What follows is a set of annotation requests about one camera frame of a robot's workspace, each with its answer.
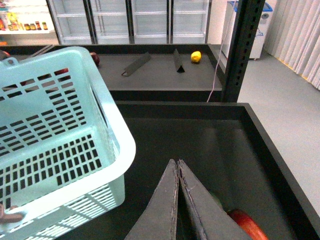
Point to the black front produce tray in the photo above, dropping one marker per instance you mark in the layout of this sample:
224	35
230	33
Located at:
228	150

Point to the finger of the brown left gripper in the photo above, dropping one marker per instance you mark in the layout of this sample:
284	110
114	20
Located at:
7	218

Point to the black rear produce tray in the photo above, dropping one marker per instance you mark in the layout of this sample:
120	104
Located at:
38	74

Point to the black flat divider bracket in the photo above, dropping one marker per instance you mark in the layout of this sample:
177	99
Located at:
134	66

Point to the large red yellow apple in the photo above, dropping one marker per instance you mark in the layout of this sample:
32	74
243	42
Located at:
247	224

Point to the black perforated rack post right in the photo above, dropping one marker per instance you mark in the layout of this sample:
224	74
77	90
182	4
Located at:
239	54

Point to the black triangular divider bracket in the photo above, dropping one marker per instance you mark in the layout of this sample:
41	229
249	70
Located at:
178	62

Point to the black produce tray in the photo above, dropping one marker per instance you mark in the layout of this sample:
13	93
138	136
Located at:
38	74
228	150

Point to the jars on shelf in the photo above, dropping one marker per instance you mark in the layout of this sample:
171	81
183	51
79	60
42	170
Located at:
12	21

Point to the dark plum right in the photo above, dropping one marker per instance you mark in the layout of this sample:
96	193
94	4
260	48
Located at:
95	58

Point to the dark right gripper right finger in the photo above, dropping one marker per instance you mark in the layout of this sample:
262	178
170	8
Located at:
209	220

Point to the light blue plastic basket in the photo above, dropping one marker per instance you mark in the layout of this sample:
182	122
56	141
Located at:
61	165

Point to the glass door refrigerator row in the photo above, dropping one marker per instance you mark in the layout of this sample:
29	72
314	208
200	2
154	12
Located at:
124	22

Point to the yellow lemon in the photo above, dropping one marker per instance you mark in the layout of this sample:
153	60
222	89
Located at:
196	57

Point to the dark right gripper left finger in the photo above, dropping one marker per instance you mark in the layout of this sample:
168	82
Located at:
159	219

